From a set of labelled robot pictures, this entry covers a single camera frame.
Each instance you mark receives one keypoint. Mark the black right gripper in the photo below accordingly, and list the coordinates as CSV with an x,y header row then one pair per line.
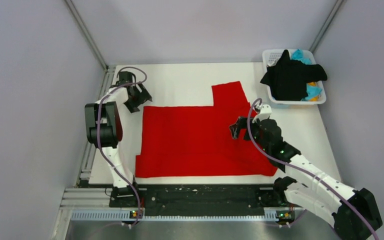
x,y
240,124

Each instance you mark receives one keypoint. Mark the blue t-shirt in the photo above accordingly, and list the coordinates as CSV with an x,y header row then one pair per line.
x,y
298,55

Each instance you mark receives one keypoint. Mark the aluminium frame left rail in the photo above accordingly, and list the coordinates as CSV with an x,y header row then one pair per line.
x,y
92,157

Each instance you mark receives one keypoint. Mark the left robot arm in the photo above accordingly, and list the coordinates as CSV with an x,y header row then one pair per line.
x,y
104,128

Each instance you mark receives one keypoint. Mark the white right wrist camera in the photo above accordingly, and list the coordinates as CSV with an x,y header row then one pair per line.
x,y
263,112

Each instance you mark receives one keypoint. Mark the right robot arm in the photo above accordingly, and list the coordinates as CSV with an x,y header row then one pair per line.
x,y
352,214

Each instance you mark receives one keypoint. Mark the black t-shirt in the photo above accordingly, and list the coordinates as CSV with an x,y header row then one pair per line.
x,y
288,78

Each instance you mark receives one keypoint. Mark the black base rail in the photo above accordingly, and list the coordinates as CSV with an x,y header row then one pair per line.
x,y
206,201

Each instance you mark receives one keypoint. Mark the white plastic basket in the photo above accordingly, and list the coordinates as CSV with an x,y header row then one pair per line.
x,y
270,57

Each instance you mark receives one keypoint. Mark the red t-shirt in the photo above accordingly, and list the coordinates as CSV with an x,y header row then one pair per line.
x,y
195,141

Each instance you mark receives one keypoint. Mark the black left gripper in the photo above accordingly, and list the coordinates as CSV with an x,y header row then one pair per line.
x,y
143,96

